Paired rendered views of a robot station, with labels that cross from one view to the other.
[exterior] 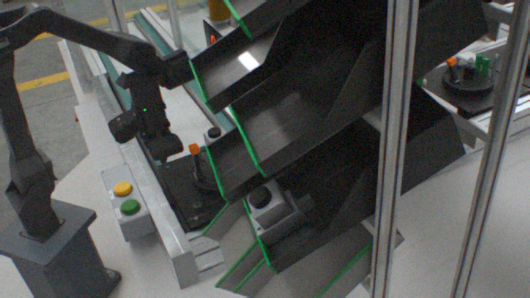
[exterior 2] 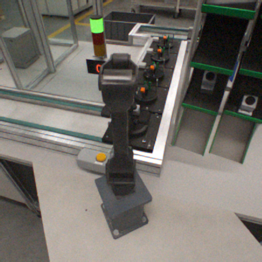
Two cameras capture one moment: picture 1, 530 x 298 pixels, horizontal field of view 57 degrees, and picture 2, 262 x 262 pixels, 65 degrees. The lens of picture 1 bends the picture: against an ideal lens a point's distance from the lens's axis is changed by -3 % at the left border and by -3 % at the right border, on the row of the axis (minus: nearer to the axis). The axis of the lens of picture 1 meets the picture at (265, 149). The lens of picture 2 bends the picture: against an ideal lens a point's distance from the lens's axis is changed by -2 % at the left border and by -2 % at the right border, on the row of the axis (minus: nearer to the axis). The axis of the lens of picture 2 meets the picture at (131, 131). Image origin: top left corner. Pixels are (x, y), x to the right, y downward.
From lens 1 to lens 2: 0.81 m
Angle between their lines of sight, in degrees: 39
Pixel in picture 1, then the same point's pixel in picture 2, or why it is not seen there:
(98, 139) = (27, 153)
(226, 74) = (213, 61)
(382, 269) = not seen: outside the picture
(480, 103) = (172, 63)
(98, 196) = (69, 175)
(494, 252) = not seen: hidden behind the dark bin
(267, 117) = (254, 67)
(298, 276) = (227, 132)
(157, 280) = (146, 182)
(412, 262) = not seen: hidden behind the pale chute
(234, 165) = (199, 103)
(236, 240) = (185, 138)
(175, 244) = (153, 159)
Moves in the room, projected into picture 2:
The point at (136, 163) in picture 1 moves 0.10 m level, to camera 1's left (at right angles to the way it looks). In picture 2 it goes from (86, 145) to (69, 158)
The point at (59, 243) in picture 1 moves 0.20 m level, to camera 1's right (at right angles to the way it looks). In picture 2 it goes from (141, 186) to (173, 150)
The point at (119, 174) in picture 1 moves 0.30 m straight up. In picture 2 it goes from (88, 153) to (74, 97)
